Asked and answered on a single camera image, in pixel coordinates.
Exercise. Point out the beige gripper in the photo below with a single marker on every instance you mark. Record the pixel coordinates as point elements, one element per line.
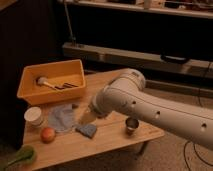
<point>88,116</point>

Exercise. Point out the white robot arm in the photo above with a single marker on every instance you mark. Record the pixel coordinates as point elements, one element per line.
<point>125,94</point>

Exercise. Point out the metal cup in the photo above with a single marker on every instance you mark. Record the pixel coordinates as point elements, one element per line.
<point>131,125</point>

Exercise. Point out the white paper cup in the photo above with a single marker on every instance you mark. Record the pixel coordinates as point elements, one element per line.
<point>33,116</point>

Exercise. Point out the blue-grey sponge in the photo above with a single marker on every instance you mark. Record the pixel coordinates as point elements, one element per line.
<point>87,130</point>

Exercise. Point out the small dark object by cloth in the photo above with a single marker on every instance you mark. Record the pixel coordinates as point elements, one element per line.
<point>75,106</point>

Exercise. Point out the wooden table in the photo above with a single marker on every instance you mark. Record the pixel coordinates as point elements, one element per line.
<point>69,146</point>

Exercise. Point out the grey cloth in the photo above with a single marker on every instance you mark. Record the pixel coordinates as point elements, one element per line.
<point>61,118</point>

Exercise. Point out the red apple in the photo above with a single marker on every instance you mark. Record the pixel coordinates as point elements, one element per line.
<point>47,134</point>

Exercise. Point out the yellow plastic bin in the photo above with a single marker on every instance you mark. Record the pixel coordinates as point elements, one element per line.
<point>69,75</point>

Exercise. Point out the white-headed dish brush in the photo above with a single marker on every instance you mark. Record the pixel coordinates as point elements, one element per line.
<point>43,81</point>

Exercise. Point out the metal pole with base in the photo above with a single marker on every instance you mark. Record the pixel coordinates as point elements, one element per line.
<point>69,22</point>

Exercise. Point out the green pear-shaped toy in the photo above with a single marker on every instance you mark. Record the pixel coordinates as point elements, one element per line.
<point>25,154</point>

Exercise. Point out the black handle on shelf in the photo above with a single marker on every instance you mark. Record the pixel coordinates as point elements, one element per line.
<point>176,60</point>

